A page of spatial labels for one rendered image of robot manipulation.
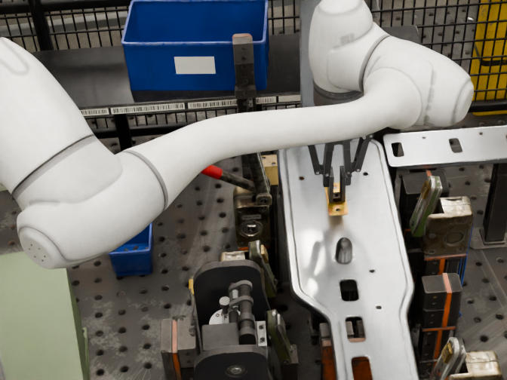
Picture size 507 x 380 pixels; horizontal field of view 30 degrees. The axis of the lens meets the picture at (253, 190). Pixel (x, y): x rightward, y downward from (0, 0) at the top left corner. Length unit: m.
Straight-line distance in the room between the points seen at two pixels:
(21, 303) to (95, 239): 0.71
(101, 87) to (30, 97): 0.93
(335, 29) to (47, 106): 0.52
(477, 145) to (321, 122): 0.68
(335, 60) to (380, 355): 0.50
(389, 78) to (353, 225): 0.45
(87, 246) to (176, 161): 0.18
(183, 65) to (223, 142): 0.72
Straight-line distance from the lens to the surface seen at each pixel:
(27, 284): 1.88
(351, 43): 1.52
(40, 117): 1.20
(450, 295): 1.75
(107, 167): 1.21
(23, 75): 1.22
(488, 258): 2.20
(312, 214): 1.84
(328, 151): 1.73
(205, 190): 2.32
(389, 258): 1.77
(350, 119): 1.39
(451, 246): 1.86
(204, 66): 2.04
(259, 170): 1.74
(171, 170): 1.27
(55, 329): 1.88
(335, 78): 1.56
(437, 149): 1.99
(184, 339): 1.57
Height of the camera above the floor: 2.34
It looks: 45 degrees down
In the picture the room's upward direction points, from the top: 4 degrees counter-clockwise
